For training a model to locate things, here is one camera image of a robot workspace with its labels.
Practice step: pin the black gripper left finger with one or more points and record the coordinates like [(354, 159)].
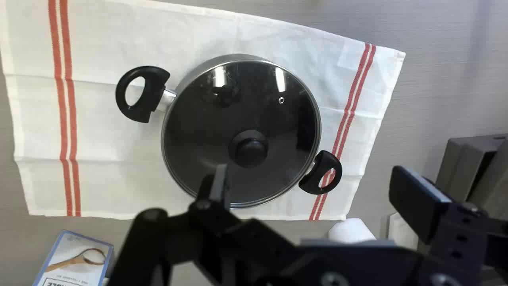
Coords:
[(212, 248)]

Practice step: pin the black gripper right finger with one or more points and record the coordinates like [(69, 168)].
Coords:
[(454, 232)]

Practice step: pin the glass lid black knob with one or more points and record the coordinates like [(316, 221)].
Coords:
[(248, 105)]

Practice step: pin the black cooking pot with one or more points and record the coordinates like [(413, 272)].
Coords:
[(140, 108)]

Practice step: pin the grey box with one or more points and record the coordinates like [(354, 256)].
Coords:
[(470, 163)]

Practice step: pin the blue white carton box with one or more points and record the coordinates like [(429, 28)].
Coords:
[(69, 259)]

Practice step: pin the white towel red stripes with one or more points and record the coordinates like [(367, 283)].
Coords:
[(105, 148)]

